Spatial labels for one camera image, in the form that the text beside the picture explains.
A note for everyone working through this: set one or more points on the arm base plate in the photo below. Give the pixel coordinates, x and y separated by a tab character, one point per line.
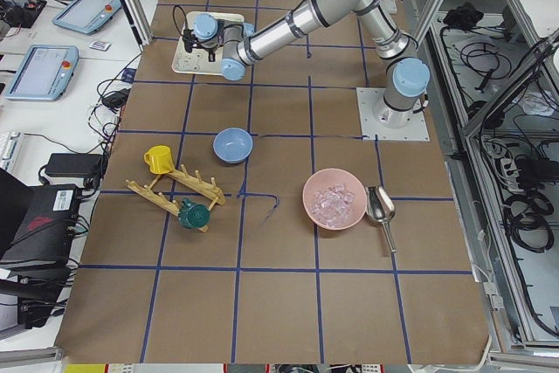
380	122

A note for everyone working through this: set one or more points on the pink bowl with ice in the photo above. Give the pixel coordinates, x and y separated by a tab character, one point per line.
334	199

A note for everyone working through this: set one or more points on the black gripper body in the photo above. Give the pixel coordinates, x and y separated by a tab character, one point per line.
210	48

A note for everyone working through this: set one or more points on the yellow mug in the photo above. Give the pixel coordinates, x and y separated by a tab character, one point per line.
159	159

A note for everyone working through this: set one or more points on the metal scoop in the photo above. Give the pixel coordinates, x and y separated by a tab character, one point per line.
381	210

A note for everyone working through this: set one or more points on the black power brick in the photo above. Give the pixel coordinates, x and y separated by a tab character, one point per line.
73	165

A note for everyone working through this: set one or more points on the black computer box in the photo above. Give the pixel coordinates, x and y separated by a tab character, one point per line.
36	238

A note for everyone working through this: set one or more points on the dark green mug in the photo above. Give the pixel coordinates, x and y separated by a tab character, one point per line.
192	215

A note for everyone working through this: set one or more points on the lower teach pendant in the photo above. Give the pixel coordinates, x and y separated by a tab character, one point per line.
44	74

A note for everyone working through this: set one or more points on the cream bear tray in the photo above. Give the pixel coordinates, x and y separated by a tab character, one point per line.
204	25

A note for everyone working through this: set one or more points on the teach pendant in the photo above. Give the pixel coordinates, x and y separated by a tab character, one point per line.
86	16
44	74

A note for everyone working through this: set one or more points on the upper teach pendant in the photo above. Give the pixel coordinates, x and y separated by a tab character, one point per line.
86	16

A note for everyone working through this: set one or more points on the blue bowl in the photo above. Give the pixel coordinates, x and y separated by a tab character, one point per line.
233	145

